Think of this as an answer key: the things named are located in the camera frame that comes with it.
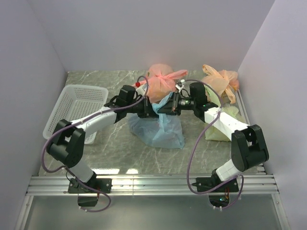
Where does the pink tied plastic bag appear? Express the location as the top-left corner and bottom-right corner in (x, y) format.
(145, 64), (188, 103)

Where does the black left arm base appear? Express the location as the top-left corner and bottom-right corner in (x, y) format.
(67, 178), (112, 210)

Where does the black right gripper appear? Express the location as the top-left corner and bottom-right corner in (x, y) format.
(158, 92), (197, 116)

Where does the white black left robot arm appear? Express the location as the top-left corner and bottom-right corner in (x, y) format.
(42, 82), (155, 193)

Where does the aluminium front rail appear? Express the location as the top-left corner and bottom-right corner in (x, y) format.
(26, 174), (279, 196)

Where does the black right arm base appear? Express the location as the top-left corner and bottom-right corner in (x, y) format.
(192, 175), (240, 209)

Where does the orange tied plastic bag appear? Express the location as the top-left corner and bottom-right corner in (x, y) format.
(202, 64), (239, 104)

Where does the green yellow tied plastic bag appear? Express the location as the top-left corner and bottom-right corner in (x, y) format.
(204, 107), (248, 141)

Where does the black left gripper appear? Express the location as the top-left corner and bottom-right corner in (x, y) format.
(126, 95), (159, 118)

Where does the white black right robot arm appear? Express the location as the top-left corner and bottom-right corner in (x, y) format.
(157, 80), (269, 191)

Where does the blue printed plastic bag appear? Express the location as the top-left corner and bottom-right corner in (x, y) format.
(128, 92), (185, 149)

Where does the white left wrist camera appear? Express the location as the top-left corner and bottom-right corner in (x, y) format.
(136, 84), (148, 97)

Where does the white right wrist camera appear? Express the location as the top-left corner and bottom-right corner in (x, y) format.
(175, 79), (186, 93)

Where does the white plastic perforated basket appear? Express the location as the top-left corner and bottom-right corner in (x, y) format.
(43, 84), (108, 139)

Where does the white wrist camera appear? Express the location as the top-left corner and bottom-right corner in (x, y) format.
(136, 84), (148, 97)
(175, 79), (186, 93)

